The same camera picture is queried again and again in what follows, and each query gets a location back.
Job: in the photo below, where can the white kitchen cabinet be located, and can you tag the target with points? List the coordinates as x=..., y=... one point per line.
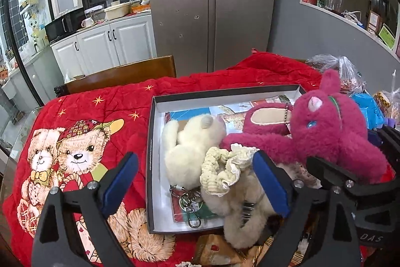
x=103, y=45

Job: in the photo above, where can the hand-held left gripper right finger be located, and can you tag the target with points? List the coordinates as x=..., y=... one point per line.
x=270, y=182

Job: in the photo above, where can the clear plastic bag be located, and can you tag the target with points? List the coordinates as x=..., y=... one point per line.
x=347, y=70

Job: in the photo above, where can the beige plush toy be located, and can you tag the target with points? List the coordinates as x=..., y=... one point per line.
x=237, y=223

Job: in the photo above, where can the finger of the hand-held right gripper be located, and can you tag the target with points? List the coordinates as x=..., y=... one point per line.
x=331, y=173
x=390, y=137

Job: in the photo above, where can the silver refrigerator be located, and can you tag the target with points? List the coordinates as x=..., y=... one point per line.
x=212, y=4

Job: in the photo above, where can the white mug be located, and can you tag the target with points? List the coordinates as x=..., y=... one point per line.
x=87, y=23

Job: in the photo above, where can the pink plush rabbit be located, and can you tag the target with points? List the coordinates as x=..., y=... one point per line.
x=328, y=129

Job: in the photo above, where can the cream pot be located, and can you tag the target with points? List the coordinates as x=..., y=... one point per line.
x=117, y=12

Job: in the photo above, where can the black cardboard box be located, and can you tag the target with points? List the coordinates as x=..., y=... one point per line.
x=159, y=217

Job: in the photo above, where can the brown paper packet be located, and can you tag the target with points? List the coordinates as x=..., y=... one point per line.
x=215, y=251

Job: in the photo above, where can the blue plastic bag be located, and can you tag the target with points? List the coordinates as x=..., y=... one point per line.
x=368, y=110

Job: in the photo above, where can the black microwave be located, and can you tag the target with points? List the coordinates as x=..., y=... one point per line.
x=62, y=26

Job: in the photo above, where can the red printed blanket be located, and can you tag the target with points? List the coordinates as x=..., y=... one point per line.
x=125, y=104

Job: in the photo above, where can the glass sliding door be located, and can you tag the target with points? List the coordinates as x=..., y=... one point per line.
x=25, y=20

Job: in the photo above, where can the cream knitted scrunchie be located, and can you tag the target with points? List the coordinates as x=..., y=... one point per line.
x=215, y=173

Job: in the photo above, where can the white plush bear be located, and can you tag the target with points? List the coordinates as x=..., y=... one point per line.
x=187, y=154

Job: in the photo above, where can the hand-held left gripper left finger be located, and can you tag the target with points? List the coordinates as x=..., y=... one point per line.
x=120, y=182

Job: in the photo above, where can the white plastic bag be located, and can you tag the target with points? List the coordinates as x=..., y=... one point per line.
x=390, y=101

